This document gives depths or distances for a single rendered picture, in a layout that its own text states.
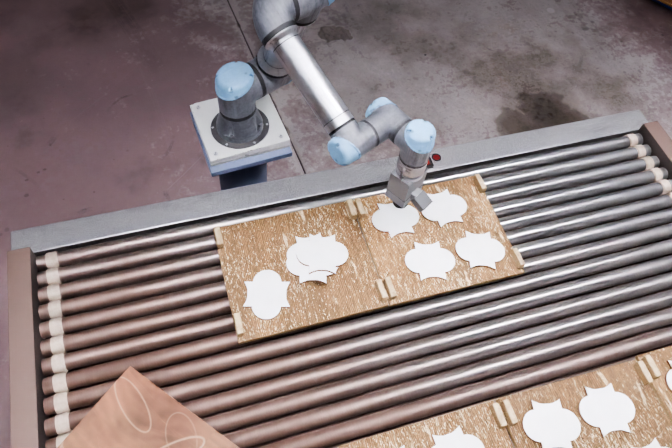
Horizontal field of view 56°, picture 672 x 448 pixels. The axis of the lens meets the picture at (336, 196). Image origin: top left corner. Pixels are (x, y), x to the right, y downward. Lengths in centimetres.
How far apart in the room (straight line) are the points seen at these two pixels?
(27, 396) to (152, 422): 33
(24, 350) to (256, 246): 63
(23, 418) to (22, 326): 23
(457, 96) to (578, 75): 77
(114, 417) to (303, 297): 55
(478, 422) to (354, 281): 48
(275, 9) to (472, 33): 252
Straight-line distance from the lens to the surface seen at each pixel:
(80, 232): 191
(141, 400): 153
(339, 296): 172
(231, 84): 190
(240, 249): 178
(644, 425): 184
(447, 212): 190
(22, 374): 173
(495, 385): 173
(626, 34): 439
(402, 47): 377
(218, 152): 202
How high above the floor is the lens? 248
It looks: 55 degrees down
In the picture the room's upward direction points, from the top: 8 degrees clockwise
